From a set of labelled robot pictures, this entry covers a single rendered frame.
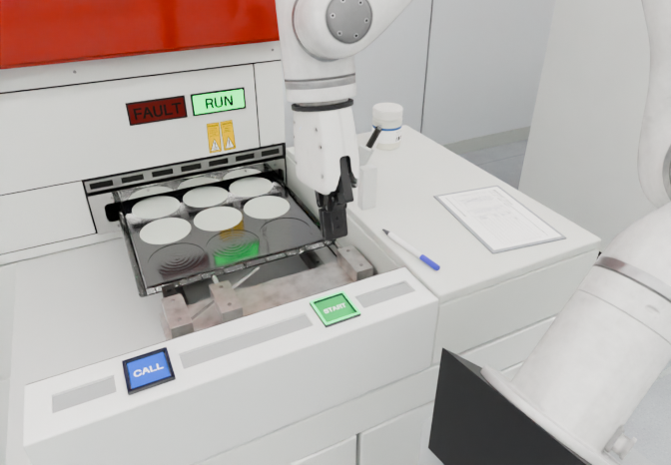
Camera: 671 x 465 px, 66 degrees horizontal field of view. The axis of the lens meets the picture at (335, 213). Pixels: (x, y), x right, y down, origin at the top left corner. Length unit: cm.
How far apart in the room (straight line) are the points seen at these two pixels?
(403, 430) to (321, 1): 71
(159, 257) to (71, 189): 28
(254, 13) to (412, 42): 216
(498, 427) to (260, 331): 33
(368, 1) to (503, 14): 309
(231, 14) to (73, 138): 40
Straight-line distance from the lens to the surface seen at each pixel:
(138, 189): 120
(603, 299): 66
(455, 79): 347
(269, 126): 124
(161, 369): 71
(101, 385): 73
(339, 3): 52
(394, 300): 78
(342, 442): 91
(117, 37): 107
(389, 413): 92
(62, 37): 106
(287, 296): 92
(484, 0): 347
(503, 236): 95
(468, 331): 89
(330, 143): 59
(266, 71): 120
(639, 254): 67
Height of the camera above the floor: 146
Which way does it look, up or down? 30 degrees down
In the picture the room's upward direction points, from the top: straight up
